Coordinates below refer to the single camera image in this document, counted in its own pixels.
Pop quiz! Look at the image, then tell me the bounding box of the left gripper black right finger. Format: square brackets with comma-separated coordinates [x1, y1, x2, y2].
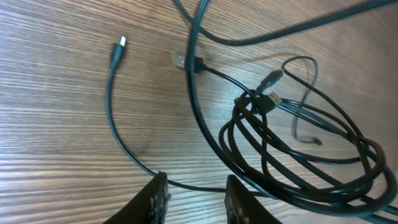
[224, 175, 281, 224]

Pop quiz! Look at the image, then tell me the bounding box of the thin black usb cable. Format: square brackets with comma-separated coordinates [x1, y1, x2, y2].
[104, 35, 271, 197]

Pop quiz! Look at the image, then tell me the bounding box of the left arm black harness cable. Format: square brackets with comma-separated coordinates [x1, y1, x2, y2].
[172, 0, 398, 47]

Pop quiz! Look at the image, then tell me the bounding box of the thick black usb cable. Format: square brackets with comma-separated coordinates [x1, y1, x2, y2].
[172, 0, 398, 224]

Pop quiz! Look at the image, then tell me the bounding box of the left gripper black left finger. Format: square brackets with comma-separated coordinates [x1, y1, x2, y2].
[104, 172, 170, 224]

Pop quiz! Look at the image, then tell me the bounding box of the black micro usb cable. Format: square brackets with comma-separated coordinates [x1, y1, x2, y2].
[281, 55, 323, 146]

